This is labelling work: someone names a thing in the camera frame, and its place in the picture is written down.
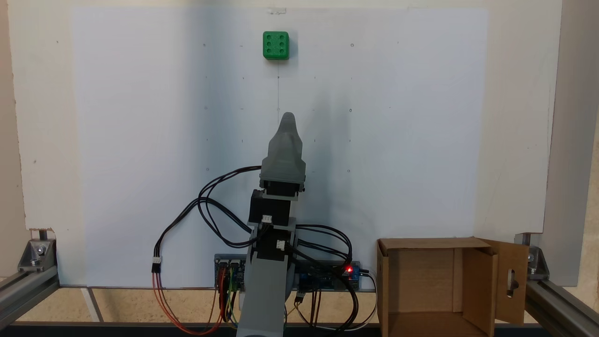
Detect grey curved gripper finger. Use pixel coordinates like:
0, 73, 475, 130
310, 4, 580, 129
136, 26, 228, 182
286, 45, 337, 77
260, 112, 307, 183

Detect black cable with white connector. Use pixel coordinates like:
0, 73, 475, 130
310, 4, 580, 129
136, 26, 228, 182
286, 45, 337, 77
151, 197, 256, 273

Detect orange and red wires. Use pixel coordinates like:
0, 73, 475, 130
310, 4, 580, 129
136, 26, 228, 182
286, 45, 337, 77
152, 271, 228, 336

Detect open cardboard box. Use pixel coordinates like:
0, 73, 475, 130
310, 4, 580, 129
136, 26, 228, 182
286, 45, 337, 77
377, 237, 530, 337

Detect black looping motor cable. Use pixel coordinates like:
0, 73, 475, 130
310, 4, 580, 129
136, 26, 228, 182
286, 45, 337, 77
292, 225, 354, 281
197, 166, 263, 249

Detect blue circuit board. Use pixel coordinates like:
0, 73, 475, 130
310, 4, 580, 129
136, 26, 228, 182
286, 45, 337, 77
299, 261, 362, 292

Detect aluminium frame post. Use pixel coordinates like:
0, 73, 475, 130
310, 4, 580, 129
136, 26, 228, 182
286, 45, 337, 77
0, 268, 60, 330
525, 278, 599, 337

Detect circuit board with jumper wires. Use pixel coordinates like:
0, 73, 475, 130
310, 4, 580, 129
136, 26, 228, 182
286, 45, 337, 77
215, 255, 247, 290

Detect coloured jumper wire bundle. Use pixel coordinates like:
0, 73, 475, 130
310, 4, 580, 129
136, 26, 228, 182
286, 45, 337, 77
213, 267, 240, 328

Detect green die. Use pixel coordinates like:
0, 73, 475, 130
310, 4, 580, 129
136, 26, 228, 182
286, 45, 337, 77
263, 31, 290, 60

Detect metal corner bracket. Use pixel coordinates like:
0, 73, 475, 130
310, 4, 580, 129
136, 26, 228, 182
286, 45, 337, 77
18, 239, 57, 273
527, 245, 549, 280

